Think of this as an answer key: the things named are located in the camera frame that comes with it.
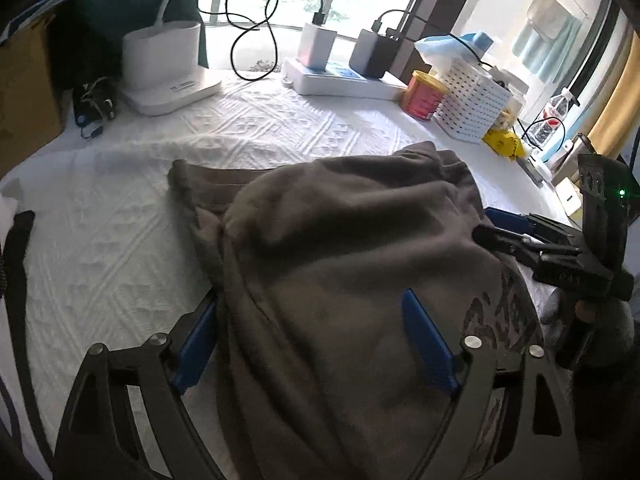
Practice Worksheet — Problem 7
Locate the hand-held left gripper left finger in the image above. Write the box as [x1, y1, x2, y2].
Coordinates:
[52, 297, 226, 480]

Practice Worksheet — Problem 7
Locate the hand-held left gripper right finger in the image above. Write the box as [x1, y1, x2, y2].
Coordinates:
[401, 288, 581, 480]

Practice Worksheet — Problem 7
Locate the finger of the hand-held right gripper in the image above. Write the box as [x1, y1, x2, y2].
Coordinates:
[484, 206, 583, 248]
[472, 224, 583, 266]

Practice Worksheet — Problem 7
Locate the grey printed t-shirt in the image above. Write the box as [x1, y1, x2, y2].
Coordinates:
[167, 141, 561, 480]

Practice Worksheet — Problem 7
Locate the person's right hand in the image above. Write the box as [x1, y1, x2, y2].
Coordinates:
[574, 299, 601, 325]

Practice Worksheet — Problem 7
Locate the yellow tissue box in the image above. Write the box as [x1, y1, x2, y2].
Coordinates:
[555, 177, 585, 219]

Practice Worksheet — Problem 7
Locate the yellow packet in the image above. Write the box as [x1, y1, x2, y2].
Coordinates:
[482, 129, 532, 162]

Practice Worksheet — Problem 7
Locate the clear water bottle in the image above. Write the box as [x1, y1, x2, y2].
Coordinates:
[530, 87, 577, 150]

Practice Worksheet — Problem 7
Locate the yellow curtain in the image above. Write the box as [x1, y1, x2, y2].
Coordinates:
[584, 30, 640, 162]

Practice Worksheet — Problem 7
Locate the clear jar with yellow pieces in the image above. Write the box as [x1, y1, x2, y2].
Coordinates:
[492, 69, 529, 132]

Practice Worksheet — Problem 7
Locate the white perforated basket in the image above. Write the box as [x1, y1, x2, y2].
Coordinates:
[433, 57, 514, 142]

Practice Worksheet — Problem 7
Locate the red round can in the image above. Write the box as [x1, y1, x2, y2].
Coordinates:
[402, 71, 449, 122]

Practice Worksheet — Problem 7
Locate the blue face mask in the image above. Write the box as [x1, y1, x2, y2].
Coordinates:
[413, 31, 494, 67]

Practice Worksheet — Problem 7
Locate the hanging teal towel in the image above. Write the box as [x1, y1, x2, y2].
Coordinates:
[512, 0, 584, 84]

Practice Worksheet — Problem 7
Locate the black charger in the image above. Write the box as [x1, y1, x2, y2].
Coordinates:
[348, 28, 402, 79]

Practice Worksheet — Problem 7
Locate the white power strip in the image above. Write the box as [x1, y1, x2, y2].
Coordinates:
[281, 57, 407, 102]

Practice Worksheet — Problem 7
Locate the white charger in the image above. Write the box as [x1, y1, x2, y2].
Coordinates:
[298, 22, 337, 69]

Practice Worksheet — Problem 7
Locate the small black gadget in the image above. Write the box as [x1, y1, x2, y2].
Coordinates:
[71, 77, 119, 140]

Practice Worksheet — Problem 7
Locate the white desk lamp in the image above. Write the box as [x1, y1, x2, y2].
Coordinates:
[121, 0, 224, 117]

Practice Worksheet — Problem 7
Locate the brown cardboard box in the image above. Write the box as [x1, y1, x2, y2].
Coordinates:
[0, 12, 65, 176]

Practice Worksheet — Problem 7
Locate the black looped cable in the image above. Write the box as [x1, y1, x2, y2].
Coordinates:
[522, 116, 568, 158]

